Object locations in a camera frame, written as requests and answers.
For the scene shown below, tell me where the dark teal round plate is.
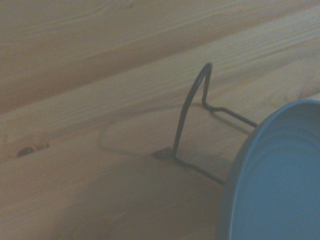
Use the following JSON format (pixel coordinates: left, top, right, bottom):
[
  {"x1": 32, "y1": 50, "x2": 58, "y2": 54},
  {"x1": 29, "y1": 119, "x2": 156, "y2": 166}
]
[{"x1": 216, "y1": 99, "x2": 320, "y2": 240}]

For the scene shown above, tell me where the black wire plate stand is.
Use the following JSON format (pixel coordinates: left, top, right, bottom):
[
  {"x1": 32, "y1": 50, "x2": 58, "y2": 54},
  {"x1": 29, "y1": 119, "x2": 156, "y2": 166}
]
[{"x1": 172, "y1": 62, "x2": 259, "y2": 186}]

